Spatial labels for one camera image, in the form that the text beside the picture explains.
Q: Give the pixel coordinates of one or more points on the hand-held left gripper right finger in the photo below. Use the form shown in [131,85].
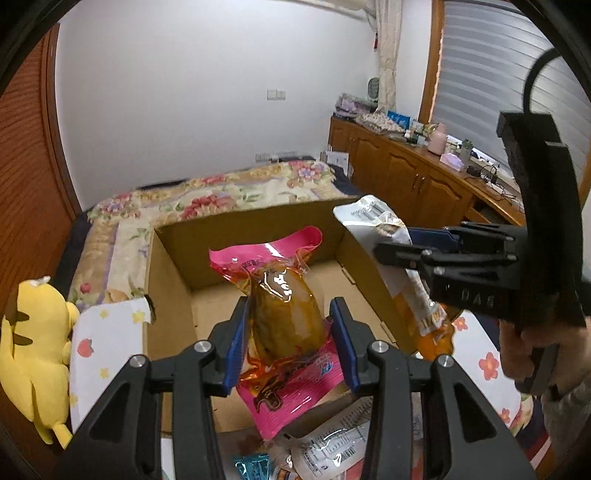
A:
[342,344]

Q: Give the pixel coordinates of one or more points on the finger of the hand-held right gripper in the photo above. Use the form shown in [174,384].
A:
[401,256]
[429,237]

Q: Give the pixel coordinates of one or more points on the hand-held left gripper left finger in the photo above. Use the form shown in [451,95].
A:
[234,344]

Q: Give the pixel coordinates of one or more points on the cardboard box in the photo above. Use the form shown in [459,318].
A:
[212,314]

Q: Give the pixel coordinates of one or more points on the white snack packet clear window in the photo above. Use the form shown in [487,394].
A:
[369,217]

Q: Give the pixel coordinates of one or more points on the pink snack packet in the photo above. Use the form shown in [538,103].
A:
[284,304]

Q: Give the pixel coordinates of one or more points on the person's right forearm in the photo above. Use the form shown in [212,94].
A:
[565,429]

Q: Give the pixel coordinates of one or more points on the person's right hand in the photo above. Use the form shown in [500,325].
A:
[510,350]

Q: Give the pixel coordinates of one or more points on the wooden cabinet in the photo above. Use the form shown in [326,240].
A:
[401,170]

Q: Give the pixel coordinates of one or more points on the pink tissue box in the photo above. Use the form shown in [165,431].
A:
[450,161]

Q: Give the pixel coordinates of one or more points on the black charger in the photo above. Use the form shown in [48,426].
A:
[482,173]

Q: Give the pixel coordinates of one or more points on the orange snack packet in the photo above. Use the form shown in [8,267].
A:
[436,344]

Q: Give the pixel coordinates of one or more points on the pink thermos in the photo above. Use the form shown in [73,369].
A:
[437,138]

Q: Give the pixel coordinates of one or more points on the clear snack packet white label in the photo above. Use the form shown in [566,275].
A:
[332,443]

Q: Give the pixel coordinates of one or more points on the white paper bag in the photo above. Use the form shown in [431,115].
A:
[336,161]

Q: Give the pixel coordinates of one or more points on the blue box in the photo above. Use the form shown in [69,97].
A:
[398,120]

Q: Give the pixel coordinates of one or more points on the patterned cloth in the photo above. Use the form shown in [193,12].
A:
[376,123]

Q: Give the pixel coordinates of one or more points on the teal snack packet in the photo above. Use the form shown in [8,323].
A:
[251,468]

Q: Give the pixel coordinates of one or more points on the white flower-print cloth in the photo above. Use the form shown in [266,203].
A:
[106,341]

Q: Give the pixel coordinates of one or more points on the folded fabric pile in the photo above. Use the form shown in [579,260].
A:
[353,104]

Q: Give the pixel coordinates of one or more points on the small desk fan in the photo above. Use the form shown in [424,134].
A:
[374,88]

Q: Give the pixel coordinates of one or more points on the floral blanket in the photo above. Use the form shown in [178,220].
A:
[138,217]

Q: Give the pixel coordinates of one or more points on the grey window blind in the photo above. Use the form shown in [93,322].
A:
[489,78]

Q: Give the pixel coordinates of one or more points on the cream curtain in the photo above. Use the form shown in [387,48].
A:
[388,55]

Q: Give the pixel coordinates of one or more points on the yellow plush toy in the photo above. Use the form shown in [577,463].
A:
[32,350]

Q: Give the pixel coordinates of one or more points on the wooden slatted wardrobe door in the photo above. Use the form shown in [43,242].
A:
[27,184]

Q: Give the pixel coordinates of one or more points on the wall socket strip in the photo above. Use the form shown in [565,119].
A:
[277,155]

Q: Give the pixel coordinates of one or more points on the white wall switch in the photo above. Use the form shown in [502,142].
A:
[276,94]

